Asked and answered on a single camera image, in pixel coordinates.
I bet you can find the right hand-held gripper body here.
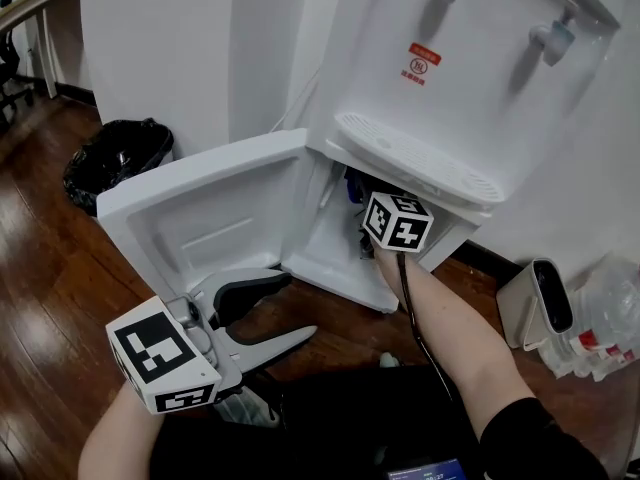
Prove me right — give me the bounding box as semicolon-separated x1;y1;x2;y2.
361;191;436;255

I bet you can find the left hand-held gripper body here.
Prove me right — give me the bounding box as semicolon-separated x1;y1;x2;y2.
105;292;245;415

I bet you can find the blue cloth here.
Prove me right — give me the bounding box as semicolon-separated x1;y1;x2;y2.
344;167;362;204

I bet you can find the white water dispenser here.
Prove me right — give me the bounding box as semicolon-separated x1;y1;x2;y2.
96;0;624;314

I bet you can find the person's left forearm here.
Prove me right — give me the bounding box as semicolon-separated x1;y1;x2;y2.
77;382;166;480

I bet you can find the person's right forearm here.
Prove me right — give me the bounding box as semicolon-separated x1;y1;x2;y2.
373;247;536;442

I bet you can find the white drip tray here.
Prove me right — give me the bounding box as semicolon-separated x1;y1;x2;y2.
333;111;506;205

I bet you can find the beige slim waste bin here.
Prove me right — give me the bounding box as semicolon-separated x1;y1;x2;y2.
495;257;575;352

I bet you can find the black trash bag bin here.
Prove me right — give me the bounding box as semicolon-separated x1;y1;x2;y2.
63;117;175;218

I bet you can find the black screen device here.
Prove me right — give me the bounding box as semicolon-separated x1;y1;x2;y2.
387;457;469;480

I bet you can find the clear bag of bottles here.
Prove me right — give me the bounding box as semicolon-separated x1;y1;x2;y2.
539;255;640;382

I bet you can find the black office chair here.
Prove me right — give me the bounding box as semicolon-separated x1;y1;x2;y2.
0;30;36;129

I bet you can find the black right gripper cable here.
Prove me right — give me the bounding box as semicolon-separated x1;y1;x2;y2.
396;251;457;404

